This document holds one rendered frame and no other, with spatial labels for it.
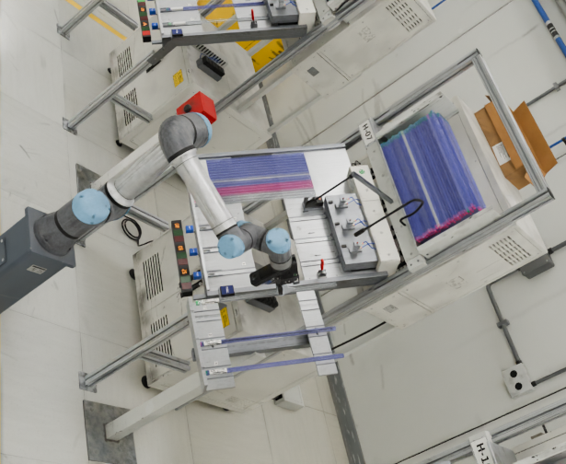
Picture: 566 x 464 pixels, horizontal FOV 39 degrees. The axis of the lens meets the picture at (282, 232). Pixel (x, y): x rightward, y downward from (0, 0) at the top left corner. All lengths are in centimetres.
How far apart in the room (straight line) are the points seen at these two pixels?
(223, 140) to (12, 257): 197
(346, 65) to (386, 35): 26
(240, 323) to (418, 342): 169
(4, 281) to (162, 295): 99
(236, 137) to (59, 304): 153
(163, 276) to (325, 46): 143
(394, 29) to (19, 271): 230
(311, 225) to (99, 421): 116
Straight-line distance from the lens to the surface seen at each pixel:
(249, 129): 446
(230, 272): 305
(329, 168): 343
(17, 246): 281
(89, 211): 264
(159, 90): 432
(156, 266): 376
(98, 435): 334
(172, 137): 246
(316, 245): 317
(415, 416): 463
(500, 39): 534
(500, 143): 351
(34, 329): 336
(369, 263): 310
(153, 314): 367
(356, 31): 414
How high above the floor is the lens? 229
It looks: 25 degrees down
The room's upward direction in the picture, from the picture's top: 57 degrees clockwise
